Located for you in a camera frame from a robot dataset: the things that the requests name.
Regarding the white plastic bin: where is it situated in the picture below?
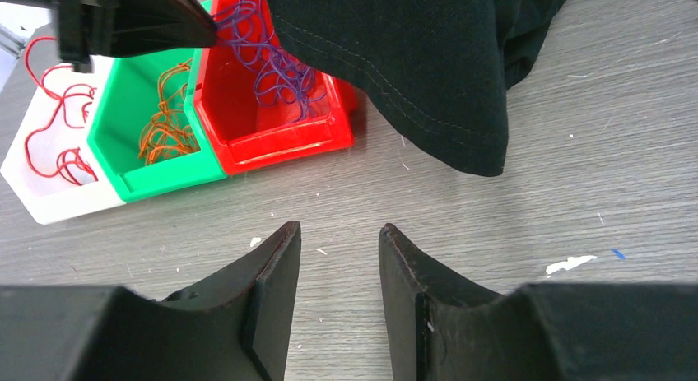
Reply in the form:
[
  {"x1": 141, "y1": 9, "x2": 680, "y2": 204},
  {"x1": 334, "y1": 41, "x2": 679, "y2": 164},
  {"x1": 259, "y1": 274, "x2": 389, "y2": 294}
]
[{"x1": 1, "y1": 57, "x2": 124, "y2": 225}]

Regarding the orange cable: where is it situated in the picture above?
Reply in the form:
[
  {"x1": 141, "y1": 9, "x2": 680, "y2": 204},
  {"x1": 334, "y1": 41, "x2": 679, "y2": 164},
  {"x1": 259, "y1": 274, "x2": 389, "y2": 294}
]
[{"x1": 137, "y1": 58, "x2": 202, "y2": 167}]

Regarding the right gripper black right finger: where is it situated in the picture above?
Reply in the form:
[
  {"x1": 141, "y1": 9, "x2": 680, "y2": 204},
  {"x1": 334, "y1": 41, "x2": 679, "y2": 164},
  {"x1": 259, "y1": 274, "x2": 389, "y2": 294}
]
[{"x1": 379, "y1": 224, "x2": 697, "y2": 380}]

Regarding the red cable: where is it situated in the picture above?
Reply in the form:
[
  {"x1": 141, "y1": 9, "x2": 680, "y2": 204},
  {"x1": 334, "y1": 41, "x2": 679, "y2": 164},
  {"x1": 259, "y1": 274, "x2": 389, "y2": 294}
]
[{"x1": 22, "y1": 35, "x2": 100, "y2": 187}]

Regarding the black shirt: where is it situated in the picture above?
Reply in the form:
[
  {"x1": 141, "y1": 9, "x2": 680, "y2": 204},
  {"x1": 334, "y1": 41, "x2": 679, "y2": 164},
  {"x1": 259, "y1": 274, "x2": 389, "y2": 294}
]
[{"x1": 267, "y1": 0, "x2": 566, "y2": 177}]

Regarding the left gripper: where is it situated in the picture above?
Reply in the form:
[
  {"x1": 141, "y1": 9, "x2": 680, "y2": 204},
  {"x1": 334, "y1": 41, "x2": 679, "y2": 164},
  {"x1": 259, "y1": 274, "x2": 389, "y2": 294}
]
[{"x1": 50, "y1": 0, "x2": 217, "y2": 73}]

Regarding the red plastic bin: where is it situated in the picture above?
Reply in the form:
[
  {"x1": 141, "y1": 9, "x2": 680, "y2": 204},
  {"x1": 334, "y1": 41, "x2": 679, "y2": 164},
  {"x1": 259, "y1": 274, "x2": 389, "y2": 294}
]
[{"x1": 193, "y1": 0, "x2": 357, "y2": 175}]

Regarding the purple cable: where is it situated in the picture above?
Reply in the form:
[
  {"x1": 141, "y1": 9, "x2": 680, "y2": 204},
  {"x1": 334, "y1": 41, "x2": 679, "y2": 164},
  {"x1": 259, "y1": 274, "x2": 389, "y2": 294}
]
[{"x1": 214, "y1": 0, "x2": 328, "y2": 124}]

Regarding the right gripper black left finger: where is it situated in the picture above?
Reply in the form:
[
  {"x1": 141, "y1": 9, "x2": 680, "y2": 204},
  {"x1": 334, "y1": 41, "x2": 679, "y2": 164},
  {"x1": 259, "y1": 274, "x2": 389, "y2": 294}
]
[{"x1": 1, "y1": 221, "x2": 301, "y2": 380}]

